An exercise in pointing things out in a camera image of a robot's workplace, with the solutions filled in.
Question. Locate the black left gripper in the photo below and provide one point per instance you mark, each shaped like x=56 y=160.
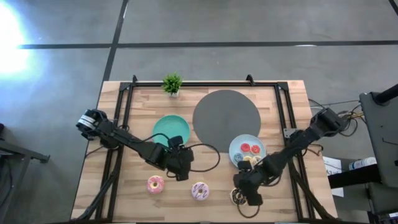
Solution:
x=180 y=158

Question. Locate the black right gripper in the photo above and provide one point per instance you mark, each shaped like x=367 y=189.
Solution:
x=252 y=182

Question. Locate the large chocolate frosted donut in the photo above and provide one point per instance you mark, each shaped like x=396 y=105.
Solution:
x=237 y=198

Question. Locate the large purple frosted donut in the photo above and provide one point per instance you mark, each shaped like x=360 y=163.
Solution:
x=200 y=190

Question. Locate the large pink frosted donut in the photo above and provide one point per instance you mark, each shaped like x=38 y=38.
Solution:
x=155 y=184

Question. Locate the small red frosted donut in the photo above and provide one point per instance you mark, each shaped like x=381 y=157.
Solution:
x=245 y=147
x=255 y=149

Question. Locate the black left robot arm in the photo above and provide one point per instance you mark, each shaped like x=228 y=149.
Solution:
x=124 y=138

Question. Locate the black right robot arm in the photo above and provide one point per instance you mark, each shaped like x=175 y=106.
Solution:
x=304 y=137

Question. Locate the small white frosted donut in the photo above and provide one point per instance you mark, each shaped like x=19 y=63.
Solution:
x=257 y=159

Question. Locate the small blue frosted donut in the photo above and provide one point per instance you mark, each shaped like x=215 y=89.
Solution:
x=238 y=157

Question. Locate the teal green plate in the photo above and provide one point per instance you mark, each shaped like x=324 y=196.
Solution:
x=169 y=127

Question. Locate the light blue plate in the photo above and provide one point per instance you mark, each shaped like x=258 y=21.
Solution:
x=237 y=143

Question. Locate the grey round mat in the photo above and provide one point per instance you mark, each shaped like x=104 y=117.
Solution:
x=225 y=119

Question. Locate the white paper sheet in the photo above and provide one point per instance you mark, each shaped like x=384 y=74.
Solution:
x=332 y=168

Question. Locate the green plant in white pot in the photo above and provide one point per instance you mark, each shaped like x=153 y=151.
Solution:
x=172 y=83

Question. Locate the black shelf board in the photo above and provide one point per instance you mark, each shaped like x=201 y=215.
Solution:
x=354 y=176

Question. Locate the white bottle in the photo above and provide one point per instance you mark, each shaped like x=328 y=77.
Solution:
x=362 y=163

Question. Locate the dark grey side cart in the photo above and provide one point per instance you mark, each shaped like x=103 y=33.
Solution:
x=18 y=152

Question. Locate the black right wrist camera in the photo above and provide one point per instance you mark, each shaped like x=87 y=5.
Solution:
x=245 y=165

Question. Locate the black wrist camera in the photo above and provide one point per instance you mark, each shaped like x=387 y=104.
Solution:
x=175 y=141
x=245 y=165

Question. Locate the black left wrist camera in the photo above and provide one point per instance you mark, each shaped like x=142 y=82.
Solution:
x=175 y=141

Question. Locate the grey metal bracket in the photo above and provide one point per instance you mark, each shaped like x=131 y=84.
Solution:
x=289 y=132

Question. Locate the black metal table frame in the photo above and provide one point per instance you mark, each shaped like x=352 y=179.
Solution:
x=124 y=102

